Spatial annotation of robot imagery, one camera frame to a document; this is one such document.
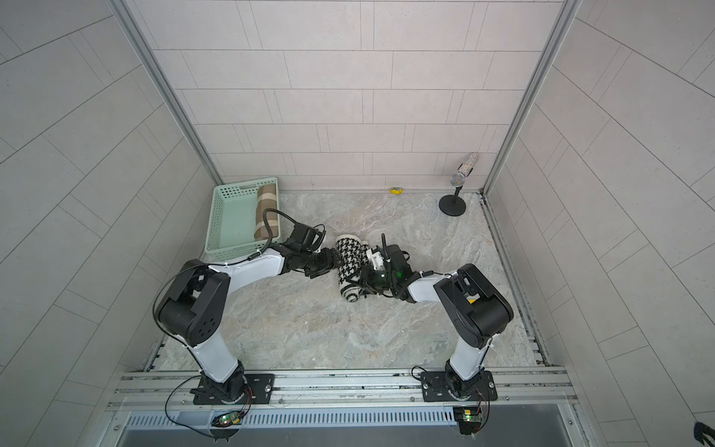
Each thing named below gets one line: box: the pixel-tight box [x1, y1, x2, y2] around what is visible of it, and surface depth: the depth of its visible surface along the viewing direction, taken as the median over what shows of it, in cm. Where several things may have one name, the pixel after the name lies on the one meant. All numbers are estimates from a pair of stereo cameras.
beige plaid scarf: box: [254, 183, 279, 242], surface depth 107 cm
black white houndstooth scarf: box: [335, 234, 370, 303], surface depth 88 cm
